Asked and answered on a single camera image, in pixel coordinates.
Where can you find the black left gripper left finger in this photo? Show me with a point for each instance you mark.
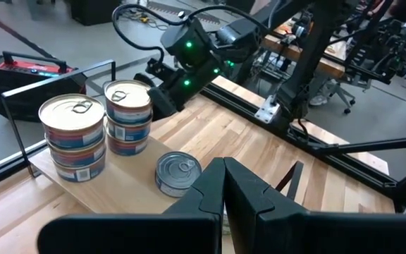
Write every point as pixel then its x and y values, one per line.
pixel 206 197

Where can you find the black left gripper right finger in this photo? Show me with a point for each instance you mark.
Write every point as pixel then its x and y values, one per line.
pixel 252 197

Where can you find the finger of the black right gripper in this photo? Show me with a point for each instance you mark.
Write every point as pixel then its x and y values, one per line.
pixel 142 79
pixel 161 104

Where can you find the red blue label tin can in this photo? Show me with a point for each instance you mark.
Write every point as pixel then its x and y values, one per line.
pixel 127 147
pixel 79 157
pixel 81 173
pixel 72 120
pixel 129 102
pixel 129 131

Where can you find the pale blue label tin can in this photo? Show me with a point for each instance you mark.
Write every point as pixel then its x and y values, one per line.
pixel 176 173

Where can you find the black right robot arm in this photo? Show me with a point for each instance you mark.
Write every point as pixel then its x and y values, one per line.
pixel 305 53

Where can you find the neighbouring rig robot arm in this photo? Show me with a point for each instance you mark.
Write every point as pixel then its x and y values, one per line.
pixel 397 56

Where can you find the black floor case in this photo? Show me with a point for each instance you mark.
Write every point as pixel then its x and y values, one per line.
pixel 90 10

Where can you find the red black portable toolbox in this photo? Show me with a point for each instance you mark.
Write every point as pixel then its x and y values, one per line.
pixel 30 84

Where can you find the person's foot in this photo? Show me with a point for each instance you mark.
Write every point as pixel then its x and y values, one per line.
pixel 317 100

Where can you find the black office chair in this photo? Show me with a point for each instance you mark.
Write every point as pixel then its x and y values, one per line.
pixel 340 95

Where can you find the neighbouring wooden table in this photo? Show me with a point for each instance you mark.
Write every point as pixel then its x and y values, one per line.
pixel 330 67

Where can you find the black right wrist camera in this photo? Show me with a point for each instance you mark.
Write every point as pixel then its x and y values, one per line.
pixel 159 68

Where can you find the wooden shelf black metal frame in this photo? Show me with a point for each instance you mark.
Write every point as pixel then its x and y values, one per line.
pixel 129 187

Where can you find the silver mounting bracket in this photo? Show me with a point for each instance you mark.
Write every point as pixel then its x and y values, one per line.
pixel 268 109

